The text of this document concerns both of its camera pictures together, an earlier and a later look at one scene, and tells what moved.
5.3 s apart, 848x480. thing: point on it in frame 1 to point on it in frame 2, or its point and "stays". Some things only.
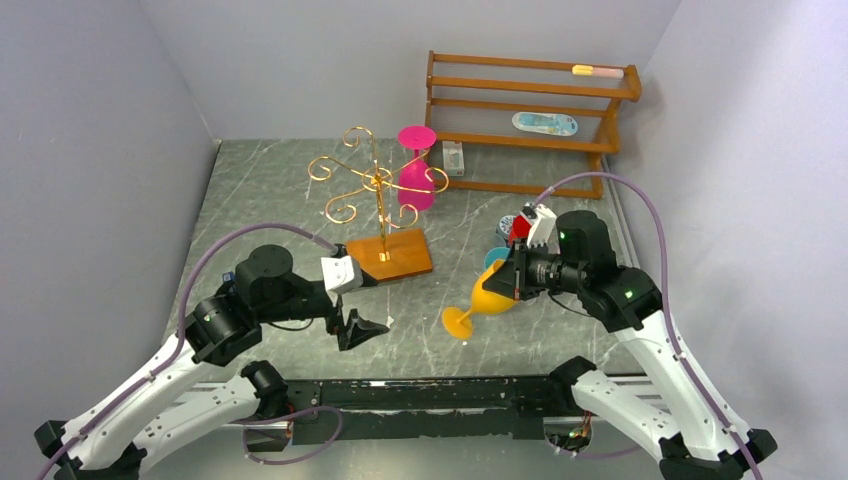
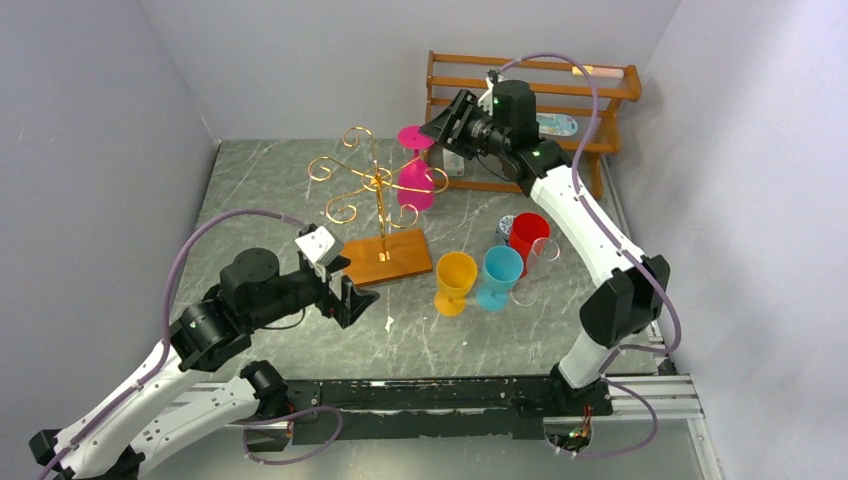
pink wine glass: x=416 y=183 stays
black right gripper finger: x=505 y=276 to x=447 y=117
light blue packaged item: x=546 y=123 stays
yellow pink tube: x=588 y=70 stays
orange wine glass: x=457 y=321 to x=456 y=272
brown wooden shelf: x=548 y=105 stays
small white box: x=453 y=158 stays
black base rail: x=441 y=408 stays
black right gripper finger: x=502 y=281 to x=440 y=130
